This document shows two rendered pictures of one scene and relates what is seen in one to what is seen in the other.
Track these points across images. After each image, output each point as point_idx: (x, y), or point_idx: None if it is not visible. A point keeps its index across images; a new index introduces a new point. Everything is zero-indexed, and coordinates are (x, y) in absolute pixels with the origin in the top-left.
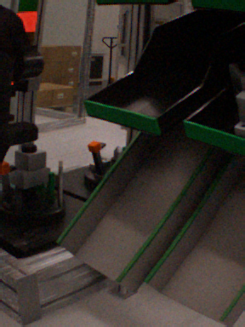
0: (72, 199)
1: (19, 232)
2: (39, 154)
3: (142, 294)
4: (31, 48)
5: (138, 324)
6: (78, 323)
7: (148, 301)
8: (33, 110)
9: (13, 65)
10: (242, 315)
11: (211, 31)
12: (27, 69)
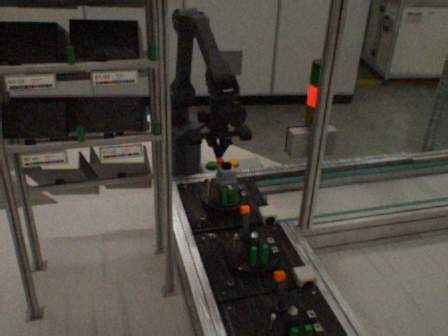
0: (231, 223)
1: (197, 189)
2: (219, 170)
3: (149, 254)
4: (215, 99)
5: (126, 238)
6: (147, 221)
7: (140, 252)
8: (307, 179)
9: (214, 103)
10: (76, 276)
11: (136, 118)
12: (219, 113)
